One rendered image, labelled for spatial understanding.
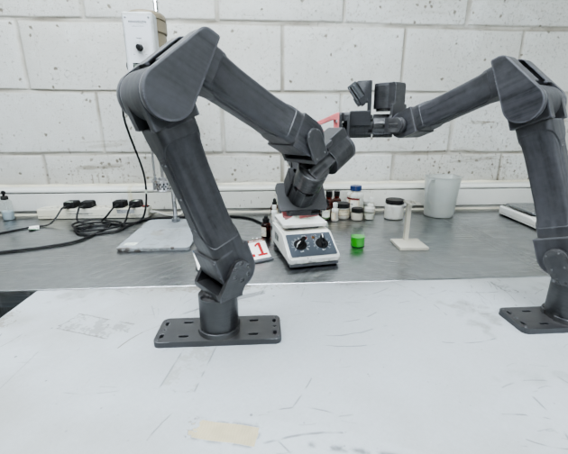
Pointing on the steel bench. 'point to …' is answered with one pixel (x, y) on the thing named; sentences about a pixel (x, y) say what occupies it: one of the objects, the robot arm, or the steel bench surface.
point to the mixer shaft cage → (160, 179)
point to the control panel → (310, 245)
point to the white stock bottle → (355, 196)
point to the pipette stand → (408, 232)
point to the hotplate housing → (301, 257)
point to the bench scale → (524, 211)
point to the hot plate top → (299, 222)
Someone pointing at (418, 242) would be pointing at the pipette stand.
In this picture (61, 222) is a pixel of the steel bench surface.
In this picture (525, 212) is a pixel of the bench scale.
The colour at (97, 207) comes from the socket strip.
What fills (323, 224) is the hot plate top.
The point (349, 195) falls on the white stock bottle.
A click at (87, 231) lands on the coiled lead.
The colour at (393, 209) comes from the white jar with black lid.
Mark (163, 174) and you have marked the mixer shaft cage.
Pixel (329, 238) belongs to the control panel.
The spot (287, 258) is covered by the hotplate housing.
